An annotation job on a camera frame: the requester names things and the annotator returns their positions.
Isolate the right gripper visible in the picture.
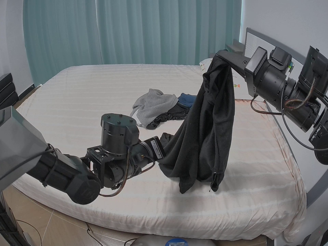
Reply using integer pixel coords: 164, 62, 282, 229
216, 47, 290, 100

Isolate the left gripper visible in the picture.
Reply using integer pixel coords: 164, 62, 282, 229
127, 136, 168, 177

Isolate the black T-shirt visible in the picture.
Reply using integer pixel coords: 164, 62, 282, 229
158, 57, 236, 195

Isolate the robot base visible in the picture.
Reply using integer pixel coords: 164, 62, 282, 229
129, 235, 205, 246

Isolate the pile of clothes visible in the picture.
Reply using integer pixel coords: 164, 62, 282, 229
130, 89, 198, 131

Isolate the bed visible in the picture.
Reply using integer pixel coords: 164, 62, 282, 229
11, 27, 328, 243

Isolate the grey bedside table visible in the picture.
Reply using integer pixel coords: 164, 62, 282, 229
225, 41, 247, 58

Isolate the white printed pillow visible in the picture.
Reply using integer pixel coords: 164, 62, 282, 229
199, 58, 267, 101

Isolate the blue-green curtain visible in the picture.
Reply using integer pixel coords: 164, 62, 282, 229
95, 0, 243, 66
23, 0, 102, 85

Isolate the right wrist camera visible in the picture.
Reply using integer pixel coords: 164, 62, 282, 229
270, 47, 293, 73

